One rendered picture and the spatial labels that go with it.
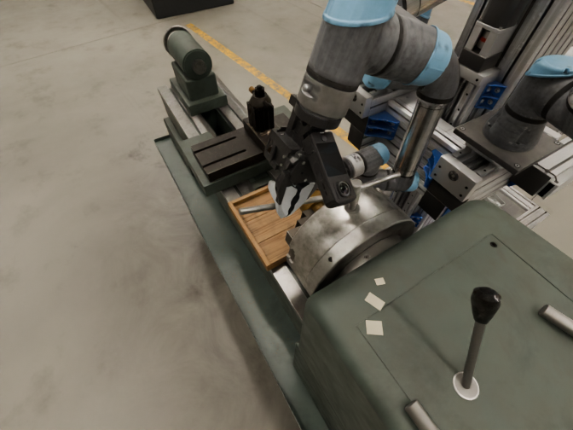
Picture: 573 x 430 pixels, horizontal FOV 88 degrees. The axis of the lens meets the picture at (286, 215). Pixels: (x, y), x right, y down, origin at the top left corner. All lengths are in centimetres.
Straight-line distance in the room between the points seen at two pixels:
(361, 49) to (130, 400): 183
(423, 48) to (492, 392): 49
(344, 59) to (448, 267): 41
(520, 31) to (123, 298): 220
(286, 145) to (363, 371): 36
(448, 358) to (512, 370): 9
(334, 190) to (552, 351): 43
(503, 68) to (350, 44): 93
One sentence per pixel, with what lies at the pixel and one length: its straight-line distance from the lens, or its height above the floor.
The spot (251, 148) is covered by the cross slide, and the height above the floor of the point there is 97.
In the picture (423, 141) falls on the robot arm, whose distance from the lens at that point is 98.
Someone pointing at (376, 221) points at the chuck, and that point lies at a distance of 66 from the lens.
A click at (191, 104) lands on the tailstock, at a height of 92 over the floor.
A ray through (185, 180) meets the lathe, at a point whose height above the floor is 54.
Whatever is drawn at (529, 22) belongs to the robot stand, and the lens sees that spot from 124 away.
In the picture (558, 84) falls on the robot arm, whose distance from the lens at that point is 102.
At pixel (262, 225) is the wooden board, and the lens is 105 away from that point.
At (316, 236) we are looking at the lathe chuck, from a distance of 66.
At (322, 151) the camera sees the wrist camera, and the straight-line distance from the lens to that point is 44.
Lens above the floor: 175
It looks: 54 degrees down
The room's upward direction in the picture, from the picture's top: straight up
